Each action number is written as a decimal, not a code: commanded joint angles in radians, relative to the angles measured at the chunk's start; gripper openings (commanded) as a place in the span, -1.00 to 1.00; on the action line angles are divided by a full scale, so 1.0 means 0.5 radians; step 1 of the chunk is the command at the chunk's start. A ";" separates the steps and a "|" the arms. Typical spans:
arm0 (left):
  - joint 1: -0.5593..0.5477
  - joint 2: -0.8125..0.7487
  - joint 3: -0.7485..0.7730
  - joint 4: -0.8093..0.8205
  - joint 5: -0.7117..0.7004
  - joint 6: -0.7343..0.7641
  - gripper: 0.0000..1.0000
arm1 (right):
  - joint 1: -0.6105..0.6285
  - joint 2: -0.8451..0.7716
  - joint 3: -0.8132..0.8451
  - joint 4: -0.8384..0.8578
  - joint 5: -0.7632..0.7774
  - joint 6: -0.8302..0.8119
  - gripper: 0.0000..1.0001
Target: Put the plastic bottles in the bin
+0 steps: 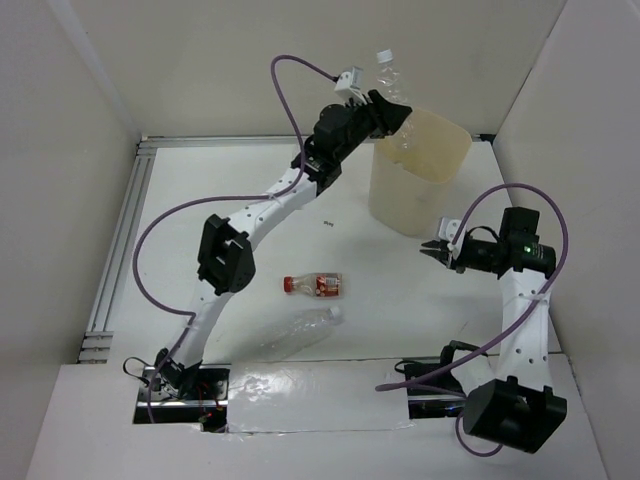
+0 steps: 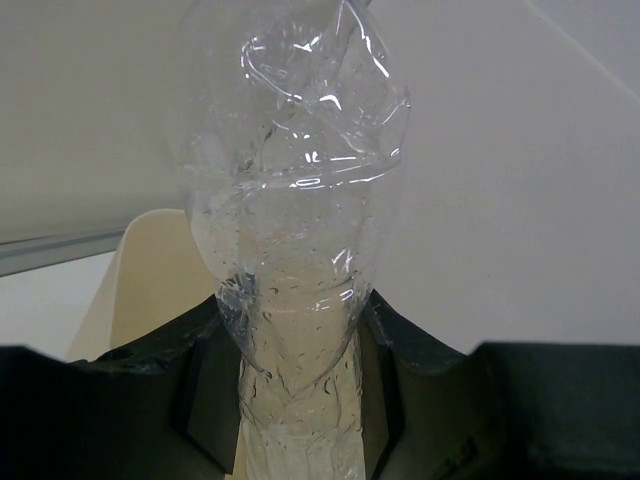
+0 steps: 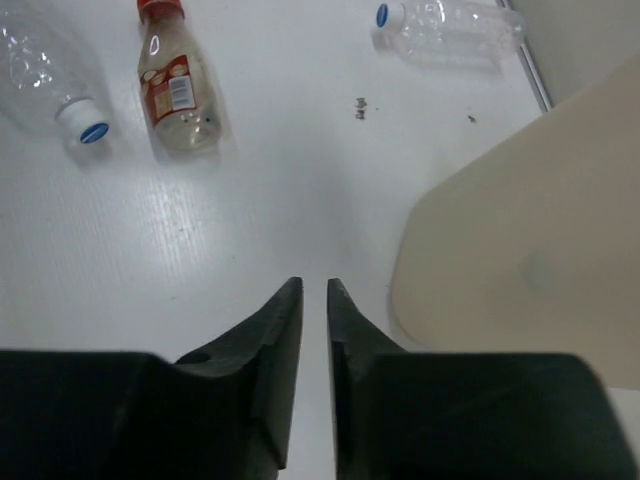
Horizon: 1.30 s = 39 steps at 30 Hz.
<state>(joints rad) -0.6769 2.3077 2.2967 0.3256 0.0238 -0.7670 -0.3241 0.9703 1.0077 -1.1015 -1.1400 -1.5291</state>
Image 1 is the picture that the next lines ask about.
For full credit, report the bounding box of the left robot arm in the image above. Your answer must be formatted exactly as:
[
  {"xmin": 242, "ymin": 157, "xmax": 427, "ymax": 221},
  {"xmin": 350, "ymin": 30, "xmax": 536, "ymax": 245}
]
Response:
[{"xmin": 156, "ymin": 90, "xmax": 412, "ymax": 399}]

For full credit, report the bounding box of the beige plastic bin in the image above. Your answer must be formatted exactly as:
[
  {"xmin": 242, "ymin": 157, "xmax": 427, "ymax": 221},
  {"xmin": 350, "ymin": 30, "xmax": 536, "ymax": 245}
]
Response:
[{"xmin": 368, "ymin": 109, "xmax": 472, "ymax": 237}]

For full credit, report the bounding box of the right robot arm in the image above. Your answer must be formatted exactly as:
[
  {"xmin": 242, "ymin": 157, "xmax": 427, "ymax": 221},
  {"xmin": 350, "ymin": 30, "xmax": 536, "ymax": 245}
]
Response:
[{"xmin": 423, "ymin": 207, "xmax": 567, "ymax": 454}]

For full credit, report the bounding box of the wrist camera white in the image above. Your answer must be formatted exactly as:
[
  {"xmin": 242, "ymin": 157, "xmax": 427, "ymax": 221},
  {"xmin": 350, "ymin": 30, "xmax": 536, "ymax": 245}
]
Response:
[
  {"xmin": 437, "ymin": 216, "xmax": 465, "ymax": 251},
  {"xmin": 334, "ymin": 66, "xmax": 366, "ymax": 104}
]

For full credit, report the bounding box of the red cap labelled bottle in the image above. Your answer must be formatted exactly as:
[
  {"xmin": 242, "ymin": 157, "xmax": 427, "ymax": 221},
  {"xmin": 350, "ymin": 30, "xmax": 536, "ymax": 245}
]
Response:
[{"xmin": 283, "ymin": 272, "xmax": 343, "ymax": 298}]

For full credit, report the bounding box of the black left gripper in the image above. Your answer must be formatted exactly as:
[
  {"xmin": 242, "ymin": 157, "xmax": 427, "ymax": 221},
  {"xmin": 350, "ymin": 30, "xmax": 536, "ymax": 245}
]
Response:
[{"xmin": 335, "ymin": 89, "xmax": 412, "ymax": 163}]

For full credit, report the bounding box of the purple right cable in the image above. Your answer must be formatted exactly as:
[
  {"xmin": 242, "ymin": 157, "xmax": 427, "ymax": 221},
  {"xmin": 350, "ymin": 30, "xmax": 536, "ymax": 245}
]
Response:
[{"xmin": 374, "ymin": 183, "xmax": 570, "ymax": 457}]

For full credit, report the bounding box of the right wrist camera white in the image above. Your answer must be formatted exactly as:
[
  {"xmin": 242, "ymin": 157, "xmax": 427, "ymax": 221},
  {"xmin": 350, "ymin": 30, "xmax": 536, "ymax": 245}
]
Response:
[{"xmin": 437, "ymin": 216, "xmax": 465, "ymax": 251}]

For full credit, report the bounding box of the clear bottle blue-white cap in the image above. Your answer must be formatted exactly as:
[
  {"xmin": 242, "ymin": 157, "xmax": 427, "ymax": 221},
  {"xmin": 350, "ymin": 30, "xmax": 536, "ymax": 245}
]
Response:
[{"xmin": 256, "ymin": 306, "xmax": 344, "ymax": 362}]

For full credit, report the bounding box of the aluminium frame rail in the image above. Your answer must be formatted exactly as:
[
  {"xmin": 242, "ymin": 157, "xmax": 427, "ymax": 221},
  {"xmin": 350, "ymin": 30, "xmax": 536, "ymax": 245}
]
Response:
[{"xmin": 79, "ymin": 138, "xmax": 501, "ymax": 364}]

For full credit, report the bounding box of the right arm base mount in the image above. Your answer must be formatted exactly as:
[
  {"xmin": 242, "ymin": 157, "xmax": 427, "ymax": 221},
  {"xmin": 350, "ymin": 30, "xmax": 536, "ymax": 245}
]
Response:
[{"xmin": 395, "ymin": 349, "xmax": 471, "ymax": 419}]

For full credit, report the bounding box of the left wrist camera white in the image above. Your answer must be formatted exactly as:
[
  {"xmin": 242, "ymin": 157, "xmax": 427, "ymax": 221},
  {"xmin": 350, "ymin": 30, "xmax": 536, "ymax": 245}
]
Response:
[{"xmin": 334, "ymin": 66, "xmax": 366, "ymax": 104}]

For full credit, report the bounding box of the clear bottle white cap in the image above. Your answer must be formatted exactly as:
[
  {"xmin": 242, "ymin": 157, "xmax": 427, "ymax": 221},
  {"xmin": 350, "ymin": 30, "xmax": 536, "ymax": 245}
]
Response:
[{"xmin": 373, "ymin": 48, "xmax": 419, "ymax": 151}]

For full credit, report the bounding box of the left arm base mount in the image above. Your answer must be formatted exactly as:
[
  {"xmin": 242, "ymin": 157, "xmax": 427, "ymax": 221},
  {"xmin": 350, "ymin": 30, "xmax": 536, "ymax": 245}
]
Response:
[{"xmin": 122, "ymin": 357, "xmax": 230, "ymax": 433}]

